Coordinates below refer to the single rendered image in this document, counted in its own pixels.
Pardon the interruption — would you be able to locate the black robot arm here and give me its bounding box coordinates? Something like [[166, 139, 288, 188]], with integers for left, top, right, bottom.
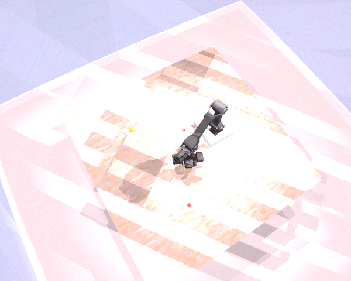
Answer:
[[173, 99, 228, 169]]

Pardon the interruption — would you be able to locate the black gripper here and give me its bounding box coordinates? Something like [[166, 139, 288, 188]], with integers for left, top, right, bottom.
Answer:
[[172, 152, 204, 165]]

